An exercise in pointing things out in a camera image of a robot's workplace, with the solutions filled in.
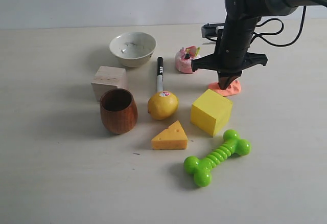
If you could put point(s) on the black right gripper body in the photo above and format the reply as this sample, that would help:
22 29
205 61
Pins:
229 62

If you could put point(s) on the orange pink toy piece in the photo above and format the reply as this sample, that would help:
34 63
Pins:
233 89

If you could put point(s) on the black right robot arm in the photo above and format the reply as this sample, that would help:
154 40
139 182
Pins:
234 36

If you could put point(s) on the yellow cube block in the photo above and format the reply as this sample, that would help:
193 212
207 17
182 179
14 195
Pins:
210 112

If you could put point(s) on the pink toy cake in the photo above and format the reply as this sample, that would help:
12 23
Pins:
184 58

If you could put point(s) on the black marker pen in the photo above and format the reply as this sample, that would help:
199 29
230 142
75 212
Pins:
160 70

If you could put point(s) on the yellow lemon with sticker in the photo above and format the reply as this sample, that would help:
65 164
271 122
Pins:
162 105

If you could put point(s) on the yellow cheese wedge toy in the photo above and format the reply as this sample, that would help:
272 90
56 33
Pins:
171 138

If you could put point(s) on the green bone dog toy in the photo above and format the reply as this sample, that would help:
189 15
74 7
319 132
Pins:
200 169

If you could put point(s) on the white ceramic bowl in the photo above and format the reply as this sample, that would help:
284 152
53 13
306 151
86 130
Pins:
133 49

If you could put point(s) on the brown wooden cup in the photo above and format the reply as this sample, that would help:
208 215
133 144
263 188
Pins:
118 111

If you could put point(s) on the light wooden cube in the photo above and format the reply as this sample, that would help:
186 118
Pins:
108 78

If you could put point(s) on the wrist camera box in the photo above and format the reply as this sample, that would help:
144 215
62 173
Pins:
212 30

